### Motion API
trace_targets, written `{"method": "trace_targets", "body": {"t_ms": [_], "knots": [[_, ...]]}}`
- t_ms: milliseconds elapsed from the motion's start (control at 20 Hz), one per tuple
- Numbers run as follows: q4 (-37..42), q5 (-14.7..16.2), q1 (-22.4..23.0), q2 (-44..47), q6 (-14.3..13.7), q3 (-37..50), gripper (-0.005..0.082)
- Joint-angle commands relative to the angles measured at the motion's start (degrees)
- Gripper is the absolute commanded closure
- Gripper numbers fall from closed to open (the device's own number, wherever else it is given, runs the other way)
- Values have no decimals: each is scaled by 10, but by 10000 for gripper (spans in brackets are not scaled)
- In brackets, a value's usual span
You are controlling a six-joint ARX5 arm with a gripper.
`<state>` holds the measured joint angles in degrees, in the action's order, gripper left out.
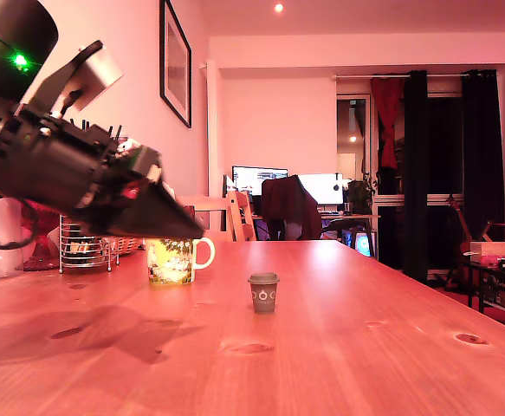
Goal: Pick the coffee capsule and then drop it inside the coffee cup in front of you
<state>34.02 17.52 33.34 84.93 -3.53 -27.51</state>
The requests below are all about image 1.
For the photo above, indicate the grey-brown coffee capsule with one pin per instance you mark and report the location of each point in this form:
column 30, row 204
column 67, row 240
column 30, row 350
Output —
column 263, row 299

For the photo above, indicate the white paper tissue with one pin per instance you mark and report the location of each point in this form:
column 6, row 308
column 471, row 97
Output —
column 170, row 190

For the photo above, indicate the wicker basket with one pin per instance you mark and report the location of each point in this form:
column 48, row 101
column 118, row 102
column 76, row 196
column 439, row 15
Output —
column 126, row 245

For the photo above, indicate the yellow floral ceramic mug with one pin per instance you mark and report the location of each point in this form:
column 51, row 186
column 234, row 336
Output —
column 170, row 264

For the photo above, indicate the pale wooden chair back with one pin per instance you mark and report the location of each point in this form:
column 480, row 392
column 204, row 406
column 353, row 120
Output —
column 209, row 204

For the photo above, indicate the red glass goblet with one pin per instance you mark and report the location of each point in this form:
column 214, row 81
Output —
column 40, row 260

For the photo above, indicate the computer monitor dark screen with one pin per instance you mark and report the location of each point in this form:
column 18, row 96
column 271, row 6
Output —
column 256, row 177

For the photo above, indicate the office chair with dark jacket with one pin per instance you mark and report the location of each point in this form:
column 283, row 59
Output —
column 289, row 203

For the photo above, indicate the computer monitor white screen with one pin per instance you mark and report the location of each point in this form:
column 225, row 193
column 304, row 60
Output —
column 321, row 190

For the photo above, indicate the computer desk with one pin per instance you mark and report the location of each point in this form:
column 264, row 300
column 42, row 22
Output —
column 360, row 216

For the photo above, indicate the potted plant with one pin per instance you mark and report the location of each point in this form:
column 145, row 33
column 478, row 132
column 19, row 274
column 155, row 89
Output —
column 360, row 195

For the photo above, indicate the glowing computer tower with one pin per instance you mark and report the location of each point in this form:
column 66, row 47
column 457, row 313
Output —
column 364, row 243

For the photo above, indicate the ceiling spotlight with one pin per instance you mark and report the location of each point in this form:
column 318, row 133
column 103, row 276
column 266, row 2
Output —
column 279, row 7

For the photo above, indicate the white curtain rod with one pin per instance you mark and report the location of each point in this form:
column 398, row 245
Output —
column 364, row 76

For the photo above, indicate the red curtain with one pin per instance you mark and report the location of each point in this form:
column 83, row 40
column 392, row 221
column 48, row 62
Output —
column 388, row 112

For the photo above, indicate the black curtain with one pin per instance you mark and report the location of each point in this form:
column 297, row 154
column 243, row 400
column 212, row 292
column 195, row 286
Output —
column 416, row 173
column 483, row 164

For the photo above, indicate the guitar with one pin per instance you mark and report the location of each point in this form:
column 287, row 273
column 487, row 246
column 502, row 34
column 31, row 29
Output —
column 466, row 248

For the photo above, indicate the black low shelf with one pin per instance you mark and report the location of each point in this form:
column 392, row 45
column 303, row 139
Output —
column 481, row 294

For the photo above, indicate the pink item on shelf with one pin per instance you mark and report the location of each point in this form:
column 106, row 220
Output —
column 494, row 260

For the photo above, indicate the beige cardboard box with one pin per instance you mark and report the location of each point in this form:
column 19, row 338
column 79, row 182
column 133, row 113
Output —
column 496, row 249

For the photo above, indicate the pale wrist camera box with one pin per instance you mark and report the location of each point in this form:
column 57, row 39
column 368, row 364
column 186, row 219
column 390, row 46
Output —
column 100, row 73

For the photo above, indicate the black framed wall picture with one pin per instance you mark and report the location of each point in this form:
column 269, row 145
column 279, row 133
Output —
column 176, row 65

